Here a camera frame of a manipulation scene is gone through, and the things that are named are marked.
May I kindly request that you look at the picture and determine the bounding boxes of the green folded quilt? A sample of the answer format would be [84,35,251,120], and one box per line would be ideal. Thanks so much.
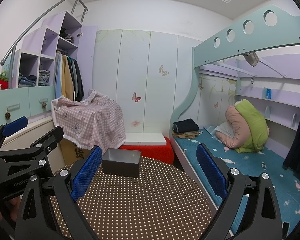
[235,99,269,153]

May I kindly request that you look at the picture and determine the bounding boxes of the red strawberry plush toy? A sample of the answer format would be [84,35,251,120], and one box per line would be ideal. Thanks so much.
[0,70,8,90]

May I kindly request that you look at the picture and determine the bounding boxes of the teal bunk bed frame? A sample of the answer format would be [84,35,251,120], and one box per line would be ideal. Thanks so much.
[169,3,300,170]

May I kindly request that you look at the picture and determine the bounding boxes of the hanging clothes row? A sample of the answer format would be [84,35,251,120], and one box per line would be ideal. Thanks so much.
[54,51,84,102]

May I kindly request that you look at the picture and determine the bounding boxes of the pink checkered cloth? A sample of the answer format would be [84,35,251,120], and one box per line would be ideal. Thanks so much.
[51,89,126,152]

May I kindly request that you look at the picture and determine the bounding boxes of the purple stair shelf cabinet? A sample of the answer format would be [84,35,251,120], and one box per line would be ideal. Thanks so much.
[2,11,97,98]

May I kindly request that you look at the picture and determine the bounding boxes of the white wardrobe doors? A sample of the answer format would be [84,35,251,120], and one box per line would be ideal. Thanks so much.
[92,30,200,136]

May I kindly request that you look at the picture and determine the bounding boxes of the brown polka dot tablecloth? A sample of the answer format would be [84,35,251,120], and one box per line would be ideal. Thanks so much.
[48,155,220,240]

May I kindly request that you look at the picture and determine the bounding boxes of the blue tissue pack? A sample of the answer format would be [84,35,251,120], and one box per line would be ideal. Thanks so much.
[262,88,272,100]

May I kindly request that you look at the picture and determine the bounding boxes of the brown cardboard box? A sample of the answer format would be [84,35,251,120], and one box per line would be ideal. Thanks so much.
[60,139,89,165]

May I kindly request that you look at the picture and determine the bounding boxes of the grey metal stair handrail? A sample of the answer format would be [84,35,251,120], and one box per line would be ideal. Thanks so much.
[0,0,89,66]

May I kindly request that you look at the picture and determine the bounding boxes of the teal drawer cabinet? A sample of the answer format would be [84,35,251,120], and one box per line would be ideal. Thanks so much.
[0,86,55,125]

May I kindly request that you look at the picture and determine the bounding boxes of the folded blue jeans stack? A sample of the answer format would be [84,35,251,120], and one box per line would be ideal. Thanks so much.
[18,69,50,88]

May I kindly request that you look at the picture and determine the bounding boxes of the pink folded quilt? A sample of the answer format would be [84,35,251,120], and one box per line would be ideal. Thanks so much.
[216,106,250,149]

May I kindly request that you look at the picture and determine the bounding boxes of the grey metal tin box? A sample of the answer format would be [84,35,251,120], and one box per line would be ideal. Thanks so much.
[102,148,141,178]

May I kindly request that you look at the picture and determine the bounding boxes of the blue patterned bed mattress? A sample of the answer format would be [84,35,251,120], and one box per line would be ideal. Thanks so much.
[174,126,300,233]

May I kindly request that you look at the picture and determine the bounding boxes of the white pillow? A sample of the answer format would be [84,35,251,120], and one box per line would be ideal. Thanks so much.
[213,121,234,138]

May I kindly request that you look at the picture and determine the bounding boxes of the tan folded clothes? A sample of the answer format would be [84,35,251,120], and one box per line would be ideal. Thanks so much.
[172,131,200,139]

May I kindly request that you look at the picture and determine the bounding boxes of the red upholstered bench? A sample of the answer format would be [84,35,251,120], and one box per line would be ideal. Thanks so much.
[120,137,174,165]

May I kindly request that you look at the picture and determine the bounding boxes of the left human hand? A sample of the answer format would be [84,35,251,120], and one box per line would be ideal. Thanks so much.
[0,196,21,222]

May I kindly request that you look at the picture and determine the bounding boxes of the dark navy folded clothes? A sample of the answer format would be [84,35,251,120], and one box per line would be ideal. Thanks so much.
[172,119,199,134]

